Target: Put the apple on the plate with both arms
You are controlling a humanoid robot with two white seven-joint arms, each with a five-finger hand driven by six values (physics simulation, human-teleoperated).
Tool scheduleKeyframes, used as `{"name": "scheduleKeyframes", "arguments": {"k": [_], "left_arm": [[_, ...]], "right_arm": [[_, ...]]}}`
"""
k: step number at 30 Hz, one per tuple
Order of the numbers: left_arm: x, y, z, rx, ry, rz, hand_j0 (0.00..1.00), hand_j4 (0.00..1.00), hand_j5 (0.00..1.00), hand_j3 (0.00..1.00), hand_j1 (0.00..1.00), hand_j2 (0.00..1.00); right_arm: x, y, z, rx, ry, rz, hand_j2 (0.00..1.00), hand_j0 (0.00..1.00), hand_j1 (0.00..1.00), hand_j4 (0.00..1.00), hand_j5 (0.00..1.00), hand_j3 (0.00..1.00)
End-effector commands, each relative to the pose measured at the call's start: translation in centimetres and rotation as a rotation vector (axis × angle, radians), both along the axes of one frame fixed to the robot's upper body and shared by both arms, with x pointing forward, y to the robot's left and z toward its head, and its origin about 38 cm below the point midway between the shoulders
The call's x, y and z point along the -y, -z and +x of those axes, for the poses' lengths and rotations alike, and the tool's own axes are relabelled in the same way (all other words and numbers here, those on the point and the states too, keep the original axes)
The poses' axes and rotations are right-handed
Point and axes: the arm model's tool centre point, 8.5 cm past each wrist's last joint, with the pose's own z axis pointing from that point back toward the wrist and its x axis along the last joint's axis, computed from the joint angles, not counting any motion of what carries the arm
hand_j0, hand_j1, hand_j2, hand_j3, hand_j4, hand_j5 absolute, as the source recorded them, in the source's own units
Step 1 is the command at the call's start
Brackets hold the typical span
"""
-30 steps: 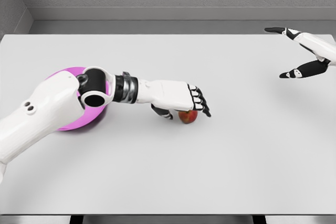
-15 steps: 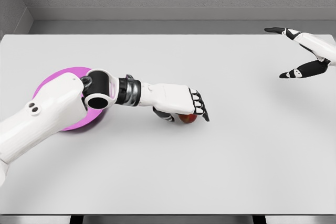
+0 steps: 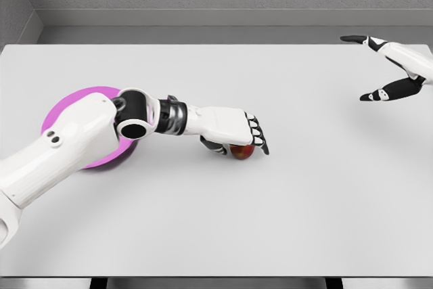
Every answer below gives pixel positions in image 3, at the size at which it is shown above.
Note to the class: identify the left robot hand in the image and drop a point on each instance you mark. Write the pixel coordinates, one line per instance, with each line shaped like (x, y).
(228, 126)

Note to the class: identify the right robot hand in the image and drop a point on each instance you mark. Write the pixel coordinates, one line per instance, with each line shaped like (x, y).
(404, 57)

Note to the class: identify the red apple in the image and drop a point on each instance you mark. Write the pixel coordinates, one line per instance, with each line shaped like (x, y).
(242, 152)

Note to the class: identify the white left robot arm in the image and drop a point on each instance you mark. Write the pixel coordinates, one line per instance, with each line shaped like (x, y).
(84, 133)

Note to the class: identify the purple plate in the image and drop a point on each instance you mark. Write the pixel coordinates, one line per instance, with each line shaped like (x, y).
(72, 103)

